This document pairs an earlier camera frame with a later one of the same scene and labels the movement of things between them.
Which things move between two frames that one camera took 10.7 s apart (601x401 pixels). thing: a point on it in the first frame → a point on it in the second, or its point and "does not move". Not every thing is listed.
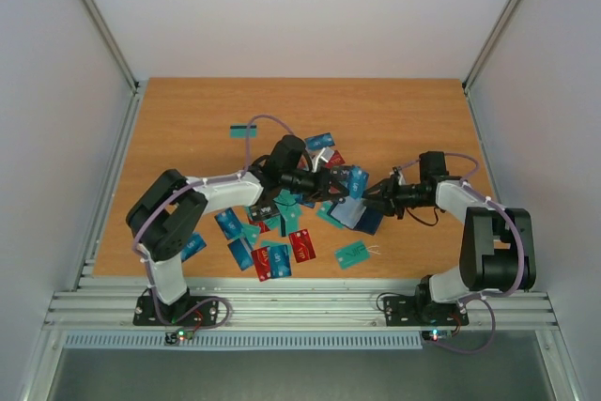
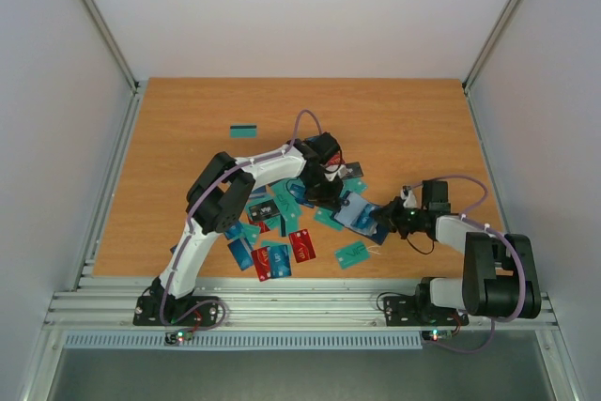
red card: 302,245 does not move
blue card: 358,180 → 363,223
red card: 263,263 does not move
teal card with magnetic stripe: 240,131 does not move
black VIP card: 263,211 does not move
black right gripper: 392,193 → 392,214
